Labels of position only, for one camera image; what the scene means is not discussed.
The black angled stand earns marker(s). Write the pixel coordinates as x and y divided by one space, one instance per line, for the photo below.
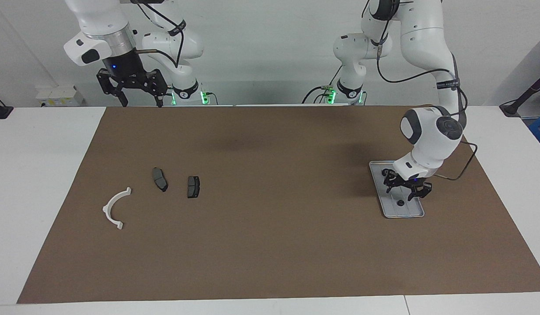
525 94

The curved dark brake pad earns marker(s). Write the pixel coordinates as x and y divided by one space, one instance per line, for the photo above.
159 179

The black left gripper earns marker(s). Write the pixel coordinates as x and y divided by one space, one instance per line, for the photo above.
412 181

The rectangular dark brake pad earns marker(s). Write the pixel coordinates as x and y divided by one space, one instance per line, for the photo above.
193 187

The brown table mat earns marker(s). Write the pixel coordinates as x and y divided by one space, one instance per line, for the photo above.
274 253

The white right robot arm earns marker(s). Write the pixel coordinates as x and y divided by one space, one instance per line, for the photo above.
99 17

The white wall socket box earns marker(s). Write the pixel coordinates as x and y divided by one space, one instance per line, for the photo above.
60 96

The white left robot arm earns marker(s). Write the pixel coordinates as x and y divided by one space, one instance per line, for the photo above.
427 43

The silver metal tray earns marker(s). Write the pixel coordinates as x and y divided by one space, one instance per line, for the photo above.
409 211

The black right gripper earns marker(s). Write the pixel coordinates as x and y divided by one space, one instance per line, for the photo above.
121 65

